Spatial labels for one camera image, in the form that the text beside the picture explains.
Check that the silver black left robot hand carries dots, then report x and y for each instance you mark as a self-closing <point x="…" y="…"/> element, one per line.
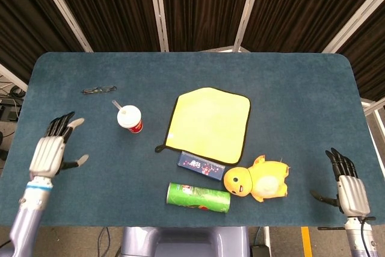
<point x="48" y="156"/>

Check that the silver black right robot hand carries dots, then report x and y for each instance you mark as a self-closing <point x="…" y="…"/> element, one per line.
<point x="353" y="193"/>

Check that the clear plastic straw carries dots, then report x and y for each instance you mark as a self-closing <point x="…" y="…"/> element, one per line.
<point x="116" y="105"/>

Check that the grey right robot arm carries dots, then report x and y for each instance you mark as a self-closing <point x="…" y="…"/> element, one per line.
<point x="354" y="239"/>

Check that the red paper cup white lid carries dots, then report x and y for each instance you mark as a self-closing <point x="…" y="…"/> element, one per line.
<point x="129" y="116"/>

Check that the yellow plush dinosaur toy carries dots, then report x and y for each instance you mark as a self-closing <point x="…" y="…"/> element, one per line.
<point x="264" y="178"/>

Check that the white table leg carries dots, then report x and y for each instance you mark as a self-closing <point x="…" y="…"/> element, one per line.
<point x="266" y="236"/>

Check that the blue felt table cover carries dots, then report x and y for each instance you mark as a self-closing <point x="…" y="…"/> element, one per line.
<point x="300" y="103"/>

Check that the black floor power box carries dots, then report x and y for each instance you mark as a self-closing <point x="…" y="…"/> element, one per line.
<point x="260" y="252"/>

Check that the dark blue printed box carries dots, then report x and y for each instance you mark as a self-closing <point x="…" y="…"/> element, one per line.
<point x="198" y="168"/>

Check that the green chips can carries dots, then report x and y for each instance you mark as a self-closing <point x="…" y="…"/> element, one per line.
<point x="198" y="196"/>

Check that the yellow cloth with black trim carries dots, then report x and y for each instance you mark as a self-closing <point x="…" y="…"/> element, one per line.
<point x="210" y="124"/>

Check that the grey robot torso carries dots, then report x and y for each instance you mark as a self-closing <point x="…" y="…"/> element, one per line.
<point x="186" y="239"/>

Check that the black frame eyeglasses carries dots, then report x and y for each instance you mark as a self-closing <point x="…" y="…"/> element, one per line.
<point x="90" y="91"/>

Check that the white partition frame post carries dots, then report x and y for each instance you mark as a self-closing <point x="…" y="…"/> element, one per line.
<point x="13" y="78"/>
<point x="374" y="106"/>
<point x="355" y="19"/>
<point x="63" y="10"/>
<point x="246" y="13"/>
<point x="158" y="13"/>

